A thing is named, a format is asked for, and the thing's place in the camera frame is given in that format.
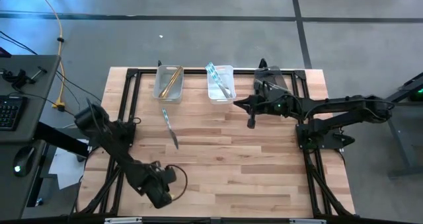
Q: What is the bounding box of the dark grey plastic bin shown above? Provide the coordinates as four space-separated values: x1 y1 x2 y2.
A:
253 66 289 96

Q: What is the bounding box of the grey office desk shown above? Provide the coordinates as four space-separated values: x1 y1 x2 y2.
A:
0 54 63 220

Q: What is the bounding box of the silver bracket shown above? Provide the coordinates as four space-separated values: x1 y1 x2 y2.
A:
104 217 143 224
289 218 327 224

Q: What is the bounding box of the black left camera cable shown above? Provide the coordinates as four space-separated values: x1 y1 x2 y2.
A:
164 163 188 202

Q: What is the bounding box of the white paper sheet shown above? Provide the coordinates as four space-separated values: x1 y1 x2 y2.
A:
48 147 89 191

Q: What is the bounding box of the black desk foot bar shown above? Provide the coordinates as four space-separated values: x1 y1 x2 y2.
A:
32 121 91 158

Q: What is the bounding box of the dark grey side table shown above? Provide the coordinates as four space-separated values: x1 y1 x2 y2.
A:
363 71 423 178

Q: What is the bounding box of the black floor cable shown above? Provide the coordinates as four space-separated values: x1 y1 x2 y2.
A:
0 30 39 56
0 34 34 54
54 70 103 118

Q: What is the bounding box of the black aluminium table frame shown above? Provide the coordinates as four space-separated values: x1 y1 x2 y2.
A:
76 67 357 218

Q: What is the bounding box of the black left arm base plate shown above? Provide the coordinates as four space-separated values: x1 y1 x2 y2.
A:
88 131 136 149

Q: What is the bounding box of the black computer mouse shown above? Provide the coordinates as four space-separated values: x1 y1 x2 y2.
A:
12 146 36 178

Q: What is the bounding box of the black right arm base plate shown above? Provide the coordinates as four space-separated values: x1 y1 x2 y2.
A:
295 122 356 151

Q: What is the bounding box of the pale grey plastic bin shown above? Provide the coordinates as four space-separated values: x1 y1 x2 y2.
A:
152 64 184 105

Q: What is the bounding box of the black computer keyboard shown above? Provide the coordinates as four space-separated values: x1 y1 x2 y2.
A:
0 95 29 132

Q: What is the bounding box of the black mount clamp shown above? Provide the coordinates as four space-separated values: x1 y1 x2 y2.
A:
1 66 48 90

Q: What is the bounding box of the yellow cable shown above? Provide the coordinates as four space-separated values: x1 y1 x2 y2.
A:
32 0 67 112

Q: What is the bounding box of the teal patterned handle knife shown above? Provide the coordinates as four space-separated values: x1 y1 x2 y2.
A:
161 107 180 151
208 63 233 99

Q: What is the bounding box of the white plastic bin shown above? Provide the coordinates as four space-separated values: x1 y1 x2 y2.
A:
206 64 237 105

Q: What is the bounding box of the black device green light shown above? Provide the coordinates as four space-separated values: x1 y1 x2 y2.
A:
408 84 423 102

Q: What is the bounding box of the wooden chopstick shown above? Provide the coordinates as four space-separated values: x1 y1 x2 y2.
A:
160 67 184 98

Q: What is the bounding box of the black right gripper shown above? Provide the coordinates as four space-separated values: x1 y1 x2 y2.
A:
233 85 287 130

